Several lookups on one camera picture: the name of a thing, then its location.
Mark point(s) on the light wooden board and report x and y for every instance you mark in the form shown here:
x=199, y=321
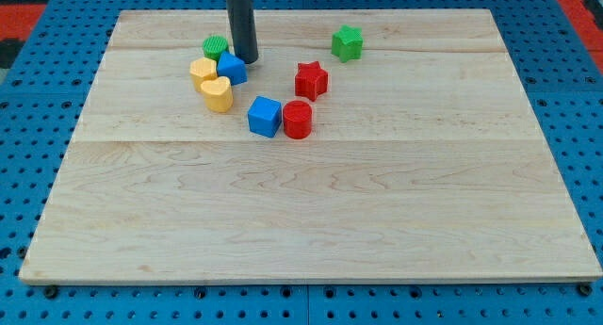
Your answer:
x=425, y=163

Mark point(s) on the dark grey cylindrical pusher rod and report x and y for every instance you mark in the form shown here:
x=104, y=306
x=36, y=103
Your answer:
x=242, y=26

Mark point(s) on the blue cube block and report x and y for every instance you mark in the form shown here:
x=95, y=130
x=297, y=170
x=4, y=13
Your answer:
x=265, y=116

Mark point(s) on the blue triangle block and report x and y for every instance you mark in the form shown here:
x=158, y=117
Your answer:
x=233, y=68

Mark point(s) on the yellow hexagon block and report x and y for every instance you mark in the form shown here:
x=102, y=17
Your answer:
x=202, y=69

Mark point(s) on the yellow heart block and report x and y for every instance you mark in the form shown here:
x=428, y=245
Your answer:
x=217, y=93

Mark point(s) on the red cylinder block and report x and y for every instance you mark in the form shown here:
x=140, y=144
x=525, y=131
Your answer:
x=297, y=119

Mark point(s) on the green star block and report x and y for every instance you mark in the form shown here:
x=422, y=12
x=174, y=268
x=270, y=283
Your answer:
x=347, y=43

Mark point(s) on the green cylinder block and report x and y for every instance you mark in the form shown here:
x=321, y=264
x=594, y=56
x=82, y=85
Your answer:
x=214, y=46

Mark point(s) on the red star block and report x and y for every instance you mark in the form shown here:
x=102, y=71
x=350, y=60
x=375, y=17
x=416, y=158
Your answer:
x=311, y=80

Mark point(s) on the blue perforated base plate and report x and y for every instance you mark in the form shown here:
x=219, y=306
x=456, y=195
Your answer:
x=41, y=99

